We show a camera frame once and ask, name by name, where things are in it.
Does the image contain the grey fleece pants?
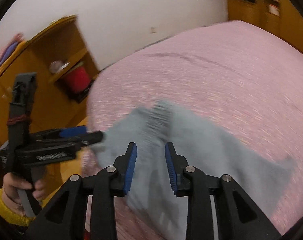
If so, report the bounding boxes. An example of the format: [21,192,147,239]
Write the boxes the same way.
[92,101,295,239]

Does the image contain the left hand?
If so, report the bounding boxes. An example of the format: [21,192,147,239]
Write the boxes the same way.
[1,173,48,216]

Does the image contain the red container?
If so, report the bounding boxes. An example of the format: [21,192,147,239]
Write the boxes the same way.
[62,66,91,94]

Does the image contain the yellow left sleeve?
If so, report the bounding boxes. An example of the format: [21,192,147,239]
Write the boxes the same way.
[0,188,35,227]

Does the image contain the small plastic cup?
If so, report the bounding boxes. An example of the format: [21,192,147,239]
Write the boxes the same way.
[49,61,64,74]

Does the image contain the wooden nightstand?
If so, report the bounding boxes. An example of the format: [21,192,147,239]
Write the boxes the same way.
[0,15,102,205]

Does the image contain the pink floral bed sheet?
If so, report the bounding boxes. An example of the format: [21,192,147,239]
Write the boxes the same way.
[83,21,303,239]

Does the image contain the pink box in wardrobe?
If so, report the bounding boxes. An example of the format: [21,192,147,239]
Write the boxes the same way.
[267,3,280,17]

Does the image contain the wooden wardrobe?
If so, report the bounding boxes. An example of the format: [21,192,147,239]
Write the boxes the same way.
[227,0,303,54]

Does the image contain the white wall socket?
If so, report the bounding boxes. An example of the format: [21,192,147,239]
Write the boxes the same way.
[150,27,156,34]

